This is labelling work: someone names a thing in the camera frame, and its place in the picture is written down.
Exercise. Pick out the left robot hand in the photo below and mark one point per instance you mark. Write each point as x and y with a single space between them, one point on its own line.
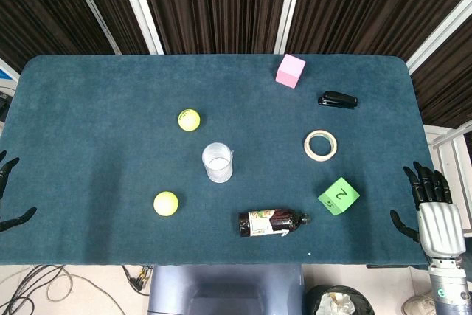
7 167

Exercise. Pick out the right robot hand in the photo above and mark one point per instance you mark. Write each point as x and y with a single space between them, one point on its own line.
440 226

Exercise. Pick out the yellow tennis ball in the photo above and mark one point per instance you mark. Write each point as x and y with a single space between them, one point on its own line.
166 203
189 120

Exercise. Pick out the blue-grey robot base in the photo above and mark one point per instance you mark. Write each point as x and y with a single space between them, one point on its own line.
221 289

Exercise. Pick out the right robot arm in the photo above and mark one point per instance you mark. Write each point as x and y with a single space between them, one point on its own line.
450 289

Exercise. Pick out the clear plastic cup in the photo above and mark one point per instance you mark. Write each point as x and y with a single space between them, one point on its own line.
217 167

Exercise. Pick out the black device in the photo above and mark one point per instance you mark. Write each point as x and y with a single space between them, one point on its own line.
4 103

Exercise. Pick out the white sneaker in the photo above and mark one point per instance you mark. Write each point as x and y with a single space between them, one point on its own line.
418 304

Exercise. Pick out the white metal rack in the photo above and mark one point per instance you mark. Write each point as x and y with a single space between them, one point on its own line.
448 145

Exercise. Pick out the blue and white box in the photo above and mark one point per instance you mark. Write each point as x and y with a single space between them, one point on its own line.
7 75

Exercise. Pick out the green numbered foam cube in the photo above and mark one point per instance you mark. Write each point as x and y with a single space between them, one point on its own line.
339 197

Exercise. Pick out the crumpled white waste paper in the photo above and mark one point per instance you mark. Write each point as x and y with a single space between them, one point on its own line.
337 304

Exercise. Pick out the beige masking tape roll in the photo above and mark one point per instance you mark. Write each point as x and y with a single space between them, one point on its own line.
320 158

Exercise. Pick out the black trash bin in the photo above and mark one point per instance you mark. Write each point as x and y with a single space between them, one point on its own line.
311 300

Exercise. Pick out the dark brown labelled bottle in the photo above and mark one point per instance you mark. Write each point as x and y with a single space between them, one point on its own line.
284 221

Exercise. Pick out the black stapler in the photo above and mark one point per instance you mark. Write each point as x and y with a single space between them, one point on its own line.
337 100

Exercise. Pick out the black power plug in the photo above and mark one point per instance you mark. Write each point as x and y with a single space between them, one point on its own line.
137 285

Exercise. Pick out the pink foam cube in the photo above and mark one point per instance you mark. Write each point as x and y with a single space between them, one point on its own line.
289 71

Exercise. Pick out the blue felt tablecloth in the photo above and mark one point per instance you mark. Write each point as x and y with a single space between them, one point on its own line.
239 71

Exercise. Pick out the white partition post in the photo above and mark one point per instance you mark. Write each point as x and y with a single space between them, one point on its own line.
140 7
92 7
439 34
291 5

